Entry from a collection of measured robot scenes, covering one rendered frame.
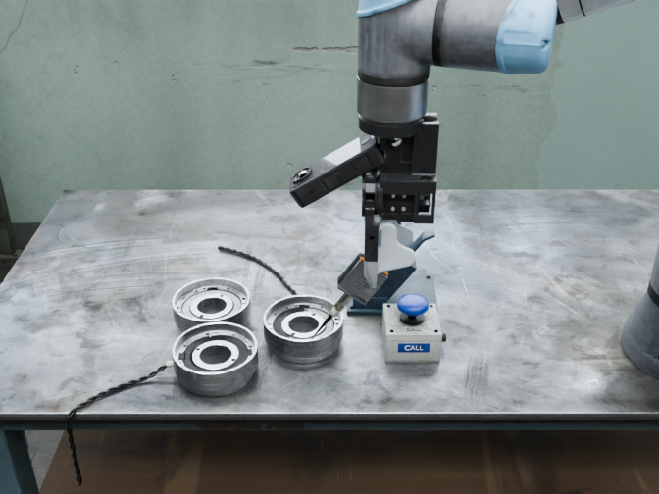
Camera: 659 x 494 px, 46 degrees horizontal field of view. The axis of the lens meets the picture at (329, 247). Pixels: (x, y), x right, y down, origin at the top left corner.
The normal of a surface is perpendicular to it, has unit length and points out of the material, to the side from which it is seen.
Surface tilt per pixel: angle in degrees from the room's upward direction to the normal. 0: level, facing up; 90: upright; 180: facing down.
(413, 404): 0
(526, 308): 0
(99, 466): 0
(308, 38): 90
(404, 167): 90
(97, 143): 90
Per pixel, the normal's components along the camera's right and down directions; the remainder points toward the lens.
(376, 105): -0.51, 0.44
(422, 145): -0.04, 0.50
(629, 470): 0.00, -0.86
